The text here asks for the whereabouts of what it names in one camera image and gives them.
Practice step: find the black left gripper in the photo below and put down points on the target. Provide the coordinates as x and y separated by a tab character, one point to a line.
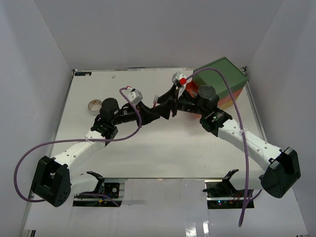
146	116

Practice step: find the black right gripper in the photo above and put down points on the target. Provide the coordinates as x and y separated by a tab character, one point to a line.
170	101

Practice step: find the red pen refill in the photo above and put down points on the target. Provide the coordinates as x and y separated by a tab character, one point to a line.
155	100

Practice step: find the large clear tape roll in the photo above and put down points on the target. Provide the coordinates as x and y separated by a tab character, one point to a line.
94	107

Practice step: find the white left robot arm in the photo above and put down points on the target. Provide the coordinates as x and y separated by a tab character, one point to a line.
54	181

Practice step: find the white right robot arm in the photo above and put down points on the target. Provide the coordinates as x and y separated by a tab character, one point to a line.
280	168

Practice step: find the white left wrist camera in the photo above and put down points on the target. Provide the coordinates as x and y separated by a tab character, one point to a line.
134	95

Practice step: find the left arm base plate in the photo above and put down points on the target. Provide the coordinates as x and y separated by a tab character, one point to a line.
110	195

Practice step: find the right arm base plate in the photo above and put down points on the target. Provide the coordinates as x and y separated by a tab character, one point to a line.
222	196

